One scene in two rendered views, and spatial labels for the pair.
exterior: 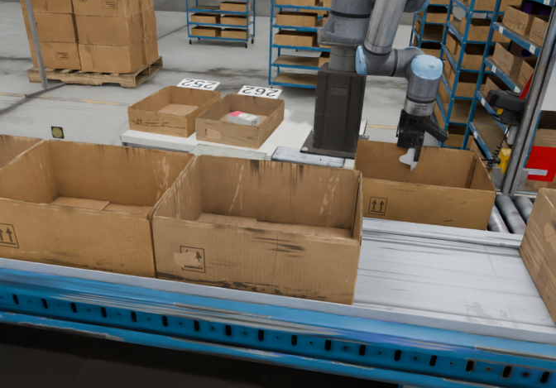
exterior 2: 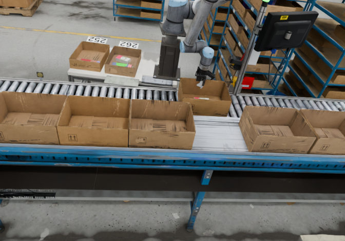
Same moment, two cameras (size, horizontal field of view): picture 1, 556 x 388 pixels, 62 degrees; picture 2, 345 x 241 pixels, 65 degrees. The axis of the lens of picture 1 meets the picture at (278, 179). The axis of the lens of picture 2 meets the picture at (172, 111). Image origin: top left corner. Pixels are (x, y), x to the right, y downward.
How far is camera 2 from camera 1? 0.81 m
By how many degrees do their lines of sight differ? 19
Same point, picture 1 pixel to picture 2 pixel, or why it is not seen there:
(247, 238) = (161, 133)
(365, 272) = not seen: hidden behind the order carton
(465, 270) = (222, 132)
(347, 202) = (184, 112)
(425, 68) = (208, 54)
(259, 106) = (129, 52)
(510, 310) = (235, 145)
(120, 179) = (98, 108)
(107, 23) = not seen: outside the picture
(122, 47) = not seen: outside the picture
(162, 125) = (88, 66)
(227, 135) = (120, 71)
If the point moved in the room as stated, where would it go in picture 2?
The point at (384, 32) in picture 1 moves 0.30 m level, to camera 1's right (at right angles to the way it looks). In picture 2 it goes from (192, 39) to (229, 40)
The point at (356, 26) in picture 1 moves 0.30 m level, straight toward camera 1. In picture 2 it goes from (177, 26) to (181, 42)
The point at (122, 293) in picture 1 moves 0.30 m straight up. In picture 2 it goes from (120, 153) to (120, 114)
